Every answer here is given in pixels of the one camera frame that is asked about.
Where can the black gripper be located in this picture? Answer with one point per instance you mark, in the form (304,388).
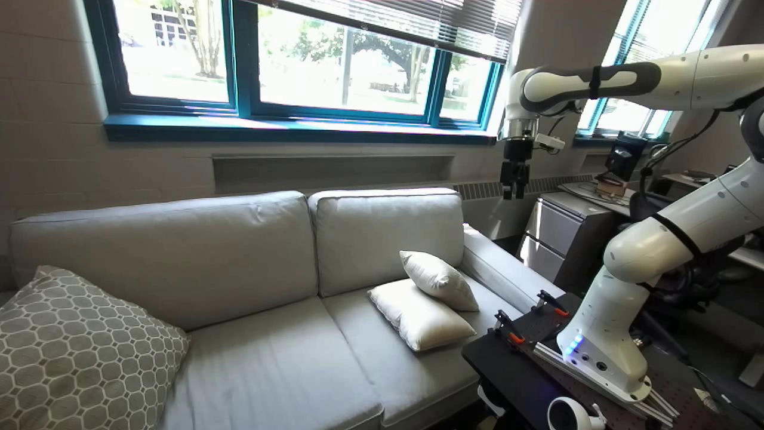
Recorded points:
(516,158)

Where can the red black clamp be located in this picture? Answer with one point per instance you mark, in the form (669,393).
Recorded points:
(553,302)
(509,332)

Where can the narrow teal framed window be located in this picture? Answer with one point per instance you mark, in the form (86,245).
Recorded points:
(637,121)

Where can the large grey patterned pillow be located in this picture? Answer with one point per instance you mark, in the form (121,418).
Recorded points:
(72,359)

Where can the black monitor device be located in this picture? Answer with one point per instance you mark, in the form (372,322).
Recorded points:
(622,160)

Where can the dark grey filing cabinet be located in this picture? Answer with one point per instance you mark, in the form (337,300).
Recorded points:
(565,229)

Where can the white desk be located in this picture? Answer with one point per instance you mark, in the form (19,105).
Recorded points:
(586,191)

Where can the wide teal framed window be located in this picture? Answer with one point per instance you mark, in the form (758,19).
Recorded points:
(240,110)

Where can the grey window blinds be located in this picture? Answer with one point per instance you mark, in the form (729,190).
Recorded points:
(446,24)

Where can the light grey fabric couch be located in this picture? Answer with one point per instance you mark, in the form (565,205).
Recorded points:
(240,264)

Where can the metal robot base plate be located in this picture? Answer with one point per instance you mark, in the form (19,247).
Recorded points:
(606,386)

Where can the wall vent grille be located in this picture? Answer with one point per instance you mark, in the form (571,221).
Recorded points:
(480,190)

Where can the black robot table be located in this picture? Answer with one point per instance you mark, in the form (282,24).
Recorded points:
(516,373)

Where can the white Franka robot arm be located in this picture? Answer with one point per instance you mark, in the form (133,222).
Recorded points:
(637,253)

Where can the small cream pleated pillow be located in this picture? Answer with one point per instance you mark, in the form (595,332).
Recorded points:
(415,319)
(437,278)

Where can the white mug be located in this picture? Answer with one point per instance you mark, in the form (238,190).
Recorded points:
(570,414)

